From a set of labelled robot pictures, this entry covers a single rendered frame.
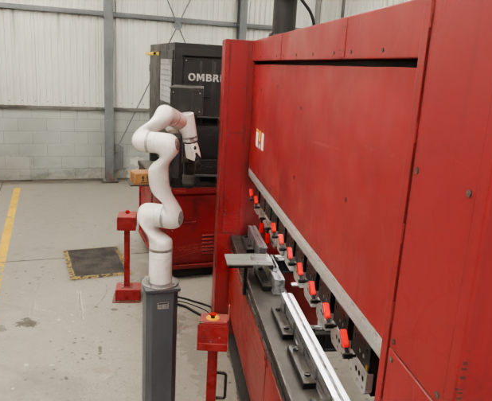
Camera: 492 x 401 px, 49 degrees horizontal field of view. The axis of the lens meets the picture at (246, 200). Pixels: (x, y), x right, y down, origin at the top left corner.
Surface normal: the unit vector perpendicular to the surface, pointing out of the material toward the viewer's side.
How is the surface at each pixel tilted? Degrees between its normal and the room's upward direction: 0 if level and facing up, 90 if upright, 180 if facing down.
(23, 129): 90
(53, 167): 90
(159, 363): 90
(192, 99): 90
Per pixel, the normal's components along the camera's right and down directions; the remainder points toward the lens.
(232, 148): 0.14, 0.25
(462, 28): -0.99, -0.02
